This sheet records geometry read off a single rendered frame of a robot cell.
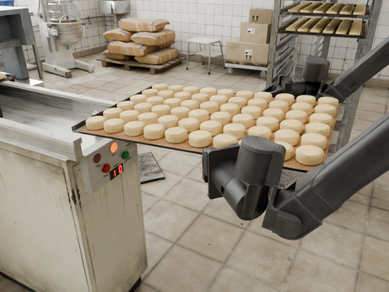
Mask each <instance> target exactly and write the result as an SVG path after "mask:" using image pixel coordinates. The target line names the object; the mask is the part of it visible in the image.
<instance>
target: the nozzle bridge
mask: <svg viewBox="0 0 389 292"><path fill-rule="evenodd" d="M35 44H36V41H35V36H34V31H33V27H32V23H31V17H30V12H29V8H22V7H12V6H0V51H1V55H2V59H3V63H4V66H5V70H6V73H7V74H13V75H15V76H16V78H15V79H18V80H22V81H24V80H27V79H29V74H28V70H27V65H26V62H25V57H24V52H23V47H22V45H25V46H29V45H35Z"/></svg>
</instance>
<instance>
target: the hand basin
mask: <svg viewBox="0 0 389 292"><path fill-rule="evenodd" d="M97 3H98V11H99V13H106V14H113V17H114V18H113V19H114V23H115V29H117V23H118V19H117V17H116V14H124V13H130V12H131V10H130V0H98V1H97ZM121 18H124V15H122V17H121ZM116 19H117V20H116ZM116 22H117V23H116Z"/></svg>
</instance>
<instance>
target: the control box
mask: <svg viewBox="0 0 389 292"><path fill-rule="evenodd" d="M113 143H117V150H116V151H115V152H112V151H111V146H112V144H113ZM124 151H128V152H129V157H128V158H127V159H123V158H122V154H123V152H124ZM82 153H83V158H82V159H80V160H79V162H80V165H81V169H82V176H83V181H84V185H85V191H86V192H87V193H90V194H93V193H95V192H96V191H98V190H99V189H100V188H102V187H103V186H104V185H105V184H107V183H108V182H110V181H111V180H113V179H114V178H115V177H116V176H118V175H119V174H120V173H119V166H120V165H121V166H122V172H123V171H124V170H125V169H127V168H128V167H129V166H131V165H132V164H133V163H134V162H136V161H137V152H136V145H135V143H131V142H129V143H128V142H127V141H120V140H114V139H110V138H104V139H103V140H101V141H99V142H98V143H96V144H94V145H92V146H91V147H89V148H88V149H86V150H84V151H82ZM96 154H100V155H101V160H100V161H99V162H98V163H94V156H95V155H96ZM105 164H109V165H110V167H111V168H110V171H109V172H108V173H104V172H103V170H102V168H103V166H104V165H105ZM113 170H115V174H116V176H115V177H114V178H113V177H112V175H113V174H112V171H113Z"/></svg>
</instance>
